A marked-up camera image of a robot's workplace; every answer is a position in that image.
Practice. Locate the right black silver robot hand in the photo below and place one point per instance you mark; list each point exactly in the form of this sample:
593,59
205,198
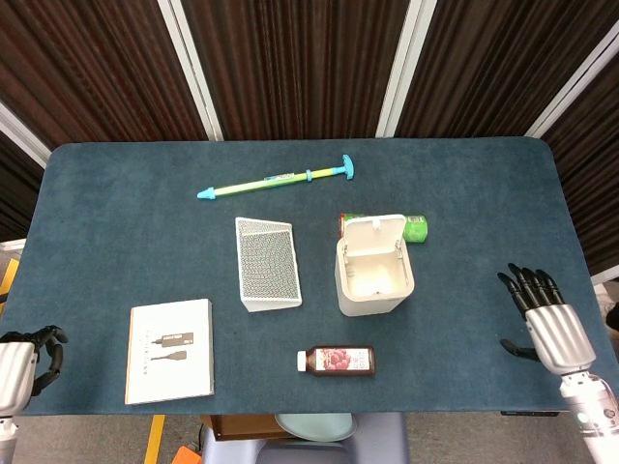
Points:
561,333

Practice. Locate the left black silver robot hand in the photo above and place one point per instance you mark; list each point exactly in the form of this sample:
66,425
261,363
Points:
17,372

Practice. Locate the white desktop trash bin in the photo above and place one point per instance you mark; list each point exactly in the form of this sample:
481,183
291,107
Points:
372,304

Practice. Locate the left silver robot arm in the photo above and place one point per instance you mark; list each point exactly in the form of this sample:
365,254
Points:
6,437

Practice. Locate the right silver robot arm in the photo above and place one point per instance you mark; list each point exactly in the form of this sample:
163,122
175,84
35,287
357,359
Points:
595,420

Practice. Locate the green drink can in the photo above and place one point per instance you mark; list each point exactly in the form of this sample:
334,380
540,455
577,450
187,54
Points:
417,229

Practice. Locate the dark juice bottle red label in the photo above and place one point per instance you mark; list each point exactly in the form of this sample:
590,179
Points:
338,361

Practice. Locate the black table control panel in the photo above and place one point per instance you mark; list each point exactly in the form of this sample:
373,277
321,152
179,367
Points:
529,414

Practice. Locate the blue felt table mat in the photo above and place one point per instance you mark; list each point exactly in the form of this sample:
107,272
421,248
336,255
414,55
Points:
121,217

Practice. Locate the orange object on floor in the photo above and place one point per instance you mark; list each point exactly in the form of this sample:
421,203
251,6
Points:
186,456

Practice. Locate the grey purple plastic stool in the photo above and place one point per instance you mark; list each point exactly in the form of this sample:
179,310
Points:
377,442

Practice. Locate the brown cardboard box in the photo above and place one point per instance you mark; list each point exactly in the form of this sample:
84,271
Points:
242,426

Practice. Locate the pale blue plate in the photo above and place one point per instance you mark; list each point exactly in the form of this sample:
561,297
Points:
314,425

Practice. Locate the green blue toy syringe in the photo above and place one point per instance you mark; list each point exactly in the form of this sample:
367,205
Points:
271,182

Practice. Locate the white partition post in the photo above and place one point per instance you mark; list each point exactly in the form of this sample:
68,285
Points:
406,72
21,133
570,84
193,72

